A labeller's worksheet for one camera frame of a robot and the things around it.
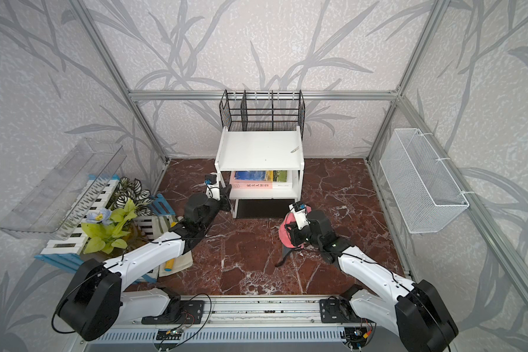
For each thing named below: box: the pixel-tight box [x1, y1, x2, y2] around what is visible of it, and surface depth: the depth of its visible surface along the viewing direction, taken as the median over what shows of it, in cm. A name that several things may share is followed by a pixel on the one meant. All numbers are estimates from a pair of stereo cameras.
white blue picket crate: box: [34, 174, 176, 284], surface depth 66 cm
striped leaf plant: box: [110, 176, 154, 217], surface depth 75 cm
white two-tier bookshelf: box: [214, 126, 305, 219], surface depth 84 cm
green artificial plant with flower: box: [80, 199, 138, 255], surface depth 68 cm
